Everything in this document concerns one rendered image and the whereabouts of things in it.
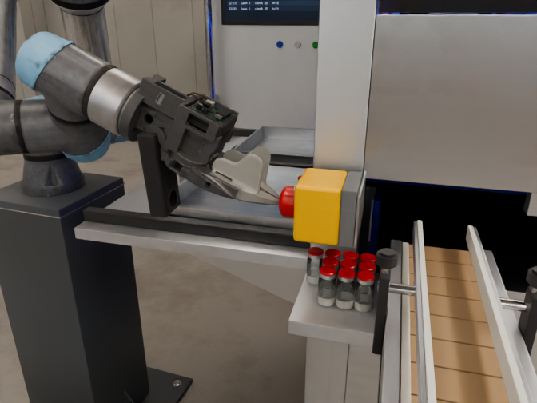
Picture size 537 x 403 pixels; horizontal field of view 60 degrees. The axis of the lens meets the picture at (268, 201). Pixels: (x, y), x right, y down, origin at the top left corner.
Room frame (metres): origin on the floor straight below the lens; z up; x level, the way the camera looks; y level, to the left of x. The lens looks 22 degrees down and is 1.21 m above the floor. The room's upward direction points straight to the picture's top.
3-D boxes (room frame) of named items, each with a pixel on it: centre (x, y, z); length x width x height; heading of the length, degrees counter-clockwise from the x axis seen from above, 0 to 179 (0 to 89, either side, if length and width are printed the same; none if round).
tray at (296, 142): (1.12, -0.11, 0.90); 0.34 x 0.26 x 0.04; 75
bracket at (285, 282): (0.74, 0.08, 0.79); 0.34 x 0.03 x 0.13; 75
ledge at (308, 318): (0.50, -0.11, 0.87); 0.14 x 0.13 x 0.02; 75
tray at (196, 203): (0.80, 0.00, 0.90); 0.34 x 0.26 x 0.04; 74
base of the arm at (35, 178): (1.14, 0.56, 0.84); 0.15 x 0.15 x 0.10
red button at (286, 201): (0.53, -0.03, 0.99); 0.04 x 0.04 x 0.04; 75
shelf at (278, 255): (0.98, 0.00, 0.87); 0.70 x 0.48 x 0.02; 165
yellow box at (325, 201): (0.52, -0.07, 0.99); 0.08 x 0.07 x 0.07; 75
